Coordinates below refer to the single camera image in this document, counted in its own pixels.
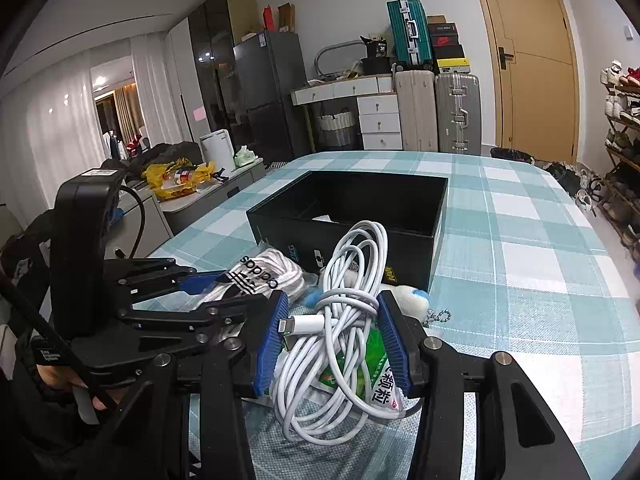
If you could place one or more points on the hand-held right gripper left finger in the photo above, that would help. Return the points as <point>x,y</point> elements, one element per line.
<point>270,345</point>

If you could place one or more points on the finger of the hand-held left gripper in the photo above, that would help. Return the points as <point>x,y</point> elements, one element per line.
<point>202,281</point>
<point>225,311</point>

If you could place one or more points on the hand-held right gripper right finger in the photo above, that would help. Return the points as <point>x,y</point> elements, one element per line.
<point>395,345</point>

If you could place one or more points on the green medicine packet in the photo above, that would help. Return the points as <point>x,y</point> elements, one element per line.
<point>377,362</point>

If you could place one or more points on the white striped sock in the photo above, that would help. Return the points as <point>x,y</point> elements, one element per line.
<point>270,270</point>

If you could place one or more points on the black cardboard box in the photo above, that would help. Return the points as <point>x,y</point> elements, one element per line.
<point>280,230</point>

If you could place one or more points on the person's left forearm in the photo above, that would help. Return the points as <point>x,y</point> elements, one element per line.
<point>40,435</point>

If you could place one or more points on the light green soft item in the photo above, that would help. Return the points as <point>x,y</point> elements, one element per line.
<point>247,156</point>

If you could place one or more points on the person's left hand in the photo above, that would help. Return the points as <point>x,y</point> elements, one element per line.
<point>55,377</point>

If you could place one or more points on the grey coffee table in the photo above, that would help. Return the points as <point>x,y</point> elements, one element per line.
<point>200,205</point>

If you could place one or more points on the yellow plastic bag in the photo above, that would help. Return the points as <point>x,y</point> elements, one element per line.
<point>160,175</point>

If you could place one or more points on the white air purifier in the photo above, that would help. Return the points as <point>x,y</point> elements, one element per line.
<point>217,150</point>

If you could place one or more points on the dark clothes pile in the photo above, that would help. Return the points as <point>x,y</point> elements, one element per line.
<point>165,152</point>

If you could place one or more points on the teal checkered tablecloth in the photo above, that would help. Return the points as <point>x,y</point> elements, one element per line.
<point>500,260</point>

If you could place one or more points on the pink note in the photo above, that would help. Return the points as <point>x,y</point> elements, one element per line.
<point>199,113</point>

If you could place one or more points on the white curtain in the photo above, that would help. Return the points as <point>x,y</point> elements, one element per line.
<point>150,90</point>

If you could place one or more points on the dark grey fridge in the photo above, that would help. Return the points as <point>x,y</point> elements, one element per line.
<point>270,100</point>

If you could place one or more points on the woven laundry basket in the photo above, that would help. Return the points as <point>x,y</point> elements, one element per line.
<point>336,132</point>

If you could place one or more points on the tall dark glass cabinet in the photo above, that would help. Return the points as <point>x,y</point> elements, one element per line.
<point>210,60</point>

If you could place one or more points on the black round basket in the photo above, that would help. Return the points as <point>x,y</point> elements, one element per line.
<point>510,154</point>

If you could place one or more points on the white desk with drawers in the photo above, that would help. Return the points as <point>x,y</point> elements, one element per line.
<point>380,120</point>

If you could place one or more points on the beige suitcase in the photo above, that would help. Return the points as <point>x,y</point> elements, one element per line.
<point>415,110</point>

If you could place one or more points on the silver suitcase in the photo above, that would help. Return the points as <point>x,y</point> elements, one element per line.
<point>457,115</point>

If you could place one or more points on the group of shoes on floor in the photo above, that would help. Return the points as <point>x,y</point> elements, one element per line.
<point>570,180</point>

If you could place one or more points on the upright brown cardboard box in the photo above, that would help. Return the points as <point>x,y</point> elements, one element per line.
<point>286,19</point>

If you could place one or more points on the black bag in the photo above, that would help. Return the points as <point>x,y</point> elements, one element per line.
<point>376,57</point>

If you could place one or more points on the yellow and black shoe box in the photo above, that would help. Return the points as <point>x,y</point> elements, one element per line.
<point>452,66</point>

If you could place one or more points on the wooden shoe rack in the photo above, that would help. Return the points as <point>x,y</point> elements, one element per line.
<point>625,160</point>

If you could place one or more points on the wooden door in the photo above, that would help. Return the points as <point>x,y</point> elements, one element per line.
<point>535,85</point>

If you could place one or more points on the plain black shoe box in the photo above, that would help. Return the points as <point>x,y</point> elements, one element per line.
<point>448,52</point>

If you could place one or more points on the black shoe box red logo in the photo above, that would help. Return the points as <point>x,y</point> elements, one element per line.
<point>445,40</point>

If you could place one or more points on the teal suitcase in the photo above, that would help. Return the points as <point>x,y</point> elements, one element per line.
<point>407,35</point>

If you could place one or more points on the black shoe box white print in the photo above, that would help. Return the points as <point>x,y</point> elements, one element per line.
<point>444,28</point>

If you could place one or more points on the small flat brown box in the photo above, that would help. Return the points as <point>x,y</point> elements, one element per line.
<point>436,19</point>

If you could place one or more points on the oval grey frame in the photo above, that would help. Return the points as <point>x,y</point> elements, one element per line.
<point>325,52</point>

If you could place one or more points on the white light switch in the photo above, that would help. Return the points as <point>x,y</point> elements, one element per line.
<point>628,32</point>

